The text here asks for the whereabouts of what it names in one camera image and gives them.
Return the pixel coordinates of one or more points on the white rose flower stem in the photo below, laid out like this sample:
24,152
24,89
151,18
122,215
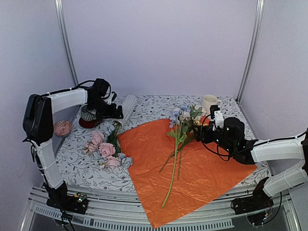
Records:
198,112

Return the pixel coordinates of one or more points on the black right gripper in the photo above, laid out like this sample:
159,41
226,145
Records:
208,129

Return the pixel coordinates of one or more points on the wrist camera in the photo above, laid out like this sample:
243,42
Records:
216,118
112,97

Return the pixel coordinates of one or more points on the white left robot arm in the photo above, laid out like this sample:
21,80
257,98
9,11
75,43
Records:
39,126

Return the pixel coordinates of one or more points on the aluminium frame post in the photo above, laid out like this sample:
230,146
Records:
251,52
65,40

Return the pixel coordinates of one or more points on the blue hydrangea flower stem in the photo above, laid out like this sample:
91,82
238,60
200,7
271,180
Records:
126,162

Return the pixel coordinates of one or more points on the striped black white cup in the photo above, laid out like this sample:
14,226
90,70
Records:
87,114

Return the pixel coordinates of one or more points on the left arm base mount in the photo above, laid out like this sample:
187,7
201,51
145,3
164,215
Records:
58,198

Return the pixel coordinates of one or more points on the aluminium front rail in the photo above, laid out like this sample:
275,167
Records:
126,211

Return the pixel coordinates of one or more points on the pink rose flower stem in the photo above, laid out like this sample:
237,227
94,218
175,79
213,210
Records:
109,148

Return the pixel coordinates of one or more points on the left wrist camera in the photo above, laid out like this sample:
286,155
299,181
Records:
112,97

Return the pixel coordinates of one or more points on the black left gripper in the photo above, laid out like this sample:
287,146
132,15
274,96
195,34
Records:
112,113

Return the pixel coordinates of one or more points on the pink patterned ball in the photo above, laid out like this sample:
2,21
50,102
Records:
62,128

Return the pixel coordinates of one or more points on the dark red saucer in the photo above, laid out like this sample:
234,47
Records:
89,124

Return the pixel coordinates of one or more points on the left aluminium frame post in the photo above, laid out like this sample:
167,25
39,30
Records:
65,40

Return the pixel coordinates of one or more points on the right aluminium frame post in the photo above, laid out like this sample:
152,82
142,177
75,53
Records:
251,52

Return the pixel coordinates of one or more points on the white ribbed ceramic vase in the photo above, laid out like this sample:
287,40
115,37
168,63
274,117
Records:
128,106

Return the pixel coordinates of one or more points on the yellow small flower sprig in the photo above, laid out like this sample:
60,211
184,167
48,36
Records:
192,131

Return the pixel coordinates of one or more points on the cream ceramic mug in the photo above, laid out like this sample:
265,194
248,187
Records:
208,101

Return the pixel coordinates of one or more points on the small blue flower stem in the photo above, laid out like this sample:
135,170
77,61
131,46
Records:
177,120

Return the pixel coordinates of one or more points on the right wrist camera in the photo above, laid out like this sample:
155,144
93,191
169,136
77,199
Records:
216,118

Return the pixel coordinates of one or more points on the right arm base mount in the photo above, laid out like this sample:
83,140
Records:
257,201

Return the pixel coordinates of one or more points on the orange tissue paper sheet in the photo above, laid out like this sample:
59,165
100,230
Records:
203,177

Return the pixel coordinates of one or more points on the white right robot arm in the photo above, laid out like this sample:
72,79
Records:
295,147

